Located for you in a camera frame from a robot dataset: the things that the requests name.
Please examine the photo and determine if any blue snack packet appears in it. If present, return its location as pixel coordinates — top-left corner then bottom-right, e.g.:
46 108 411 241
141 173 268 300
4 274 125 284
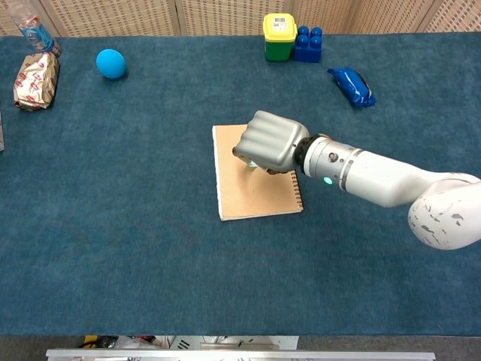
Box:
326 66 377 110

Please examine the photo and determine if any blue toy building block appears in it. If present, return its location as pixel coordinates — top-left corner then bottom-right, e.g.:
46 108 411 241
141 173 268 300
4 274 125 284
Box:
292 25 324 64

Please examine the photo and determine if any tan spiral notebook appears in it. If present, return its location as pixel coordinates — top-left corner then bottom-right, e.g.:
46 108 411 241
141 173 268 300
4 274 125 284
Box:
211 124 304 222

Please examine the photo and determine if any gold and red snack bag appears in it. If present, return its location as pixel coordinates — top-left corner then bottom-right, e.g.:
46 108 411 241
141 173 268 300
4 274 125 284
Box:
13 51 61 112

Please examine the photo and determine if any blue table cloth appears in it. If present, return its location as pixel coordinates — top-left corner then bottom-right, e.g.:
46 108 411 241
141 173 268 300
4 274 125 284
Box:
0 31 481 337

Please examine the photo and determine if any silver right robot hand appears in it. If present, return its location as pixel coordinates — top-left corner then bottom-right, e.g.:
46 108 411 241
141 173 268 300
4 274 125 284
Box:
231 110 311 176

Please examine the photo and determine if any aluminium frame rail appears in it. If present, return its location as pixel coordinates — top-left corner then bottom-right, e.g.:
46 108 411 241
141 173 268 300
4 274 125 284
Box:
45 347 437 361

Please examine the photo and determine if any clear plastic bottle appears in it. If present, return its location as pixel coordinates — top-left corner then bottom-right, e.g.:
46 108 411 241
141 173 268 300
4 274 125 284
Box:
6 0 63 58

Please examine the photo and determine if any blue foam ball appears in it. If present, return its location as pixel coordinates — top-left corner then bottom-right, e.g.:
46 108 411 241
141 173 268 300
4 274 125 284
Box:
95 48 128 80

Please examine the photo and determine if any green container with yellow lid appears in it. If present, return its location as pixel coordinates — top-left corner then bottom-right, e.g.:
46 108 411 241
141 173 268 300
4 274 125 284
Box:
262 13 298 62

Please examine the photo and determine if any wicker folding screen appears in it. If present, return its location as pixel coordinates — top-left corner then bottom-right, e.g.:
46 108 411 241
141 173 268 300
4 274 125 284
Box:
0 0 481 38

